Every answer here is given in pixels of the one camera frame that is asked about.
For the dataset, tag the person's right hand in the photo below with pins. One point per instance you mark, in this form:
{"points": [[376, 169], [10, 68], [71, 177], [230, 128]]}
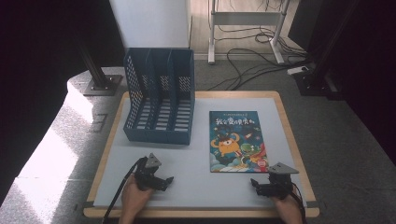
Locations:
{"points": [[288, 210]]}

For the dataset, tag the grey table mat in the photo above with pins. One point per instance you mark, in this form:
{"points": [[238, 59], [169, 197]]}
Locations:
{"points": [[193, 174]]}

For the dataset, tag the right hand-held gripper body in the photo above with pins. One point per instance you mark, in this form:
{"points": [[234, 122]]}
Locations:
{"points": [[280, 183]]}

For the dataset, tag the black stand with base plate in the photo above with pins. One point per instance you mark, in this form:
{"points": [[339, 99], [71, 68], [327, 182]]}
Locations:
{"points": [[101, 82]]}

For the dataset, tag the blue cartoon picture book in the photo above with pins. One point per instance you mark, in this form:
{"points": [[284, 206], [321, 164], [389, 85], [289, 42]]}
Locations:
{"points": [[238, 141]]}

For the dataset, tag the wooden table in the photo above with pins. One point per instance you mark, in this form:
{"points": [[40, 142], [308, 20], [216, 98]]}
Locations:
{"points": [[199, 213]]}

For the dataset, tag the white power strip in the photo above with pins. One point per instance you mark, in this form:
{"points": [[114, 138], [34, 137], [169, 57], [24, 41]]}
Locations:
{"points": [[297, 70]]}

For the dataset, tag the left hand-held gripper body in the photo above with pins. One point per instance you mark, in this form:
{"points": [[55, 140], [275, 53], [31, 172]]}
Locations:
{"points": [[146, 175]]}

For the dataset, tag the black stand with dark base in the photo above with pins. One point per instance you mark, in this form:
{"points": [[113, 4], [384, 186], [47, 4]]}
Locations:
{"points": [[314, 79]]}

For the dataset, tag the person's left hand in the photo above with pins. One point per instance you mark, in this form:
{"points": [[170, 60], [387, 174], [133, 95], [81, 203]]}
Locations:
{"points": [[134, 197]]}

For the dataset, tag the blue perforated file rack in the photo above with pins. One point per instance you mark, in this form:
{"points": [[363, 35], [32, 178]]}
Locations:
{"points": [[160, 102]]}

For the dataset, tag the white upright panel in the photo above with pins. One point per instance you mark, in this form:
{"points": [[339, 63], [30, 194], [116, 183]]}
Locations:
{"points": [[149, 21]]}

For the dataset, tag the white metal stand frame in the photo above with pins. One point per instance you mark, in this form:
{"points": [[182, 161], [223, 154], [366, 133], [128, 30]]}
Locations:
{"points": [[246, 18]]}

